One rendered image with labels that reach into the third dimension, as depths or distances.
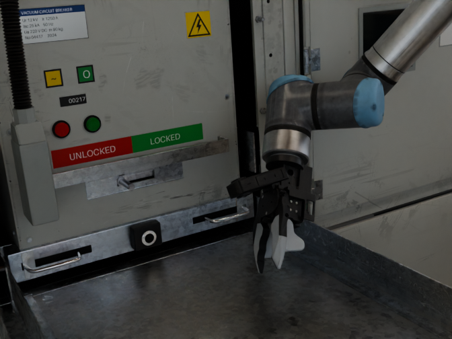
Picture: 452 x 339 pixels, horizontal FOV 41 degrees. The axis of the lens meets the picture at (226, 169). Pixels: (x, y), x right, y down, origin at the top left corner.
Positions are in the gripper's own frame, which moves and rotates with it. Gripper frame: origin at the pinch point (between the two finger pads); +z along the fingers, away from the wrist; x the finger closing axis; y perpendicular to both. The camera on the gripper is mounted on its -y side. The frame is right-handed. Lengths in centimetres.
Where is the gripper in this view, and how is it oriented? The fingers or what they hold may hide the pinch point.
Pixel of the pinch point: (266, 263)
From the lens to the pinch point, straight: 106.2
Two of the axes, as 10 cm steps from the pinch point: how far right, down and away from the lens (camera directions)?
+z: -1.1, 9.2, -3.7
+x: -4.5, 2.8, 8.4
